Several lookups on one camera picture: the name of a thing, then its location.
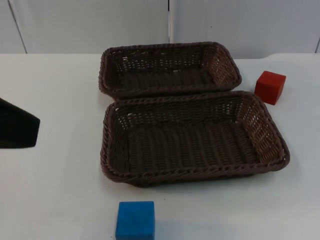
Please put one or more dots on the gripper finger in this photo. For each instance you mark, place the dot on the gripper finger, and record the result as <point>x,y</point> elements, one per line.
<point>17,130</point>

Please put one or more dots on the blue cube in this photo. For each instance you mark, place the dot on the blue cube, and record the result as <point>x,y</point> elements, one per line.
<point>136,220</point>

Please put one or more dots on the dark brown wicker basket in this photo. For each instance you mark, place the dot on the dark brown wicker basket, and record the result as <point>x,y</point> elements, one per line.
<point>160,75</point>
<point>190,147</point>

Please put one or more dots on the red cube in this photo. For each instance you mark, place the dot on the red cube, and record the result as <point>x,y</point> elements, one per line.
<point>269,86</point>

